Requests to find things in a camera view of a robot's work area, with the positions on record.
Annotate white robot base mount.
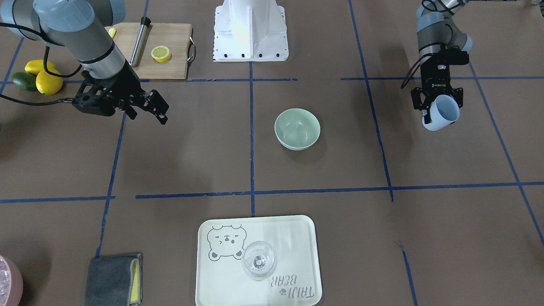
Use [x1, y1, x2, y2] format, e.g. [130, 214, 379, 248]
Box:
[212, 0, 289, 62]

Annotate pink bowl with ice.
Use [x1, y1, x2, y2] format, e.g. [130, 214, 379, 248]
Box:
[0, 256, 23, 306]

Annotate wooden cutting board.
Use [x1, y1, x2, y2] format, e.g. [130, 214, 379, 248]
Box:
[113, 23, 194, 80]

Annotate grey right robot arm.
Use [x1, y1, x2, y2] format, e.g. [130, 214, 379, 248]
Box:
[1, 0, 169, 125]

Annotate lemon half slice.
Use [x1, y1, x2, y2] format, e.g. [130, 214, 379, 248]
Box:
[151, 46, 172, 63]

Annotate green bowl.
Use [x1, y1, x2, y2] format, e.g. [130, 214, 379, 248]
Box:
[274, 108, 321, 151]

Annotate light blue plastic cup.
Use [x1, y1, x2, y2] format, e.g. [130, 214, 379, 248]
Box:
[422, 95, 460, 131]

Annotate grey folded cloth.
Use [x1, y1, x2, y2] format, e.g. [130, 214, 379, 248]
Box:
[84, 252, 142, 306]

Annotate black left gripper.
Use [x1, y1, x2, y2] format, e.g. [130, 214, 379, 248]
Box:
[410, 47, 470, 117]

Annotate yellow lemon upper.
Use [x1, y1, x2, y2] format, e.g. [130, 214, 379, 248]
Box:
[36, 70, 64, 96]

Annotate clear wine glass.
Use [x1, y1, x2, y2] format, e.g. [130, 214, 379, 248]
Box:
[242, 241, 277, 281]

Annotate green lime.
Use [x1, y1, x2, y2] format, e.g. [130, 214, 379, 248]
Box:
[11, 72, 37, 92]

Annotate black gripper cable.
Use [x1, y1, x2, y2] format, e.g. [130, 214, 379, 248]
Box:
[0, 21, 83, 106]

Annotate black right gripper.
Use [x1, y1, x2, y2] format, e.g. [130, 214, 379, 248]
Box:
[71, 64, 169, 125]

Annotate cream bear tray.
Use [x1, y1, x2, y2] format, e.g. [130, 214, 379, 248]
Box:
[195, 215, 323, 306]

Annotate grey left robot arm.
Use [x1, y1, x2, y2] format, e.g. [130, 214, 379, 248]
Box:
[411, 0, 473, 124]

